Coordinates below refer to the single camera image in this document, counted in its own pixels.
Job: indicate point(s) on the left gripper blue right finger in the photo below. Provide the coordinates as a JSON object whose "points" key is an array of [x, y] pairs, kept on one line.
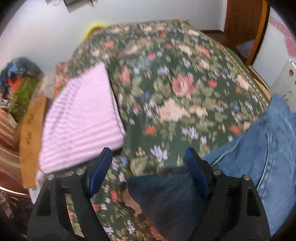
{"points": [[233, 210]]}

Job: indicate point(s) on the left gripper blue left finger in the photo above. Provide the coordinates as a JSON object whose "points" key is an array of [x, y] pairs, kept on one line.
{"points": [[50, 219]]}

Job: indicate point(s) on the blue denim jeans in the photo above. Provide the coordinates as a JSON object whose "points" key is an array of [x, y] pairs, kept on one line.
{"points": [[265, 152]]}

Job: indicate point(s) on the orange pink curtain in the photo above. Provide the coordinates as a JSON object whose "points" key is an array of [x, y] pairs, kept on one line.
{"points": [[11, 176]]}

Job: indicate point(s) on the wooden lap desk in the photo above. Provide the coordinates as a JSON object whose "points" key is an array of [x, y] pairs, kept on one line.
{"points": [[30, 141]]}

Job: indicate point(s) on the pink striped folded garment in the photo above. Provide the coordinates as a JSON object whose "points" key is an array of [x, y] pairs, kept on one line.
{"points": [[82, 120]]}

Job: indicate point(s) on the white suitcase with stickers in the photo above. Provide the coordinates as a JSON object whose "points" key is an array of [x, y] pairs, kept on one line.
{"points": [[285, 84]]}

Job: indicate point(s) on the floral green bedspread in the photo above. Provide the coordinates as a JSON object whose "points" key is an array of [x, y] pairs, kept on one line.
{"points": [[175, 88]]}

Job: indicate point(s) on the green fabric storage bin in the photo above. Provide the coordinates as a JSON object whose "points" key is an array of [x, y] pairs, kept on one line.
{"points": [[22, 97]]}

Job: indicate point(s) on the pile of clothes on bin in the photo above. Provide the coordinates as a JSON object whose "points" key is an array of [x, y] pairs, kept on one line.
{"points": [[15, 69]]}

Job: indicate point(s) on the white sliding wardrobe door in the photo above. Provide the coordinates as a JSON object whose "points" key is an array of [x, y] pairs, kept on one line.
{"points": [[276, 51]]}

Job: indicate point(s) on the brown wooden door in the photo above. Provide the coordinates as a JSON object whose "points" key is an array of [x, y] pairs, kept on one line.
{"points": [[246, 21]]}

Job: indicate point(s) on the yellow foam bed rail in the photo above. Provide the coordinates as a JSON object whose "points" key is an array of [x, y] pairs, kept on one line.
{"points": [[92, 29]]}

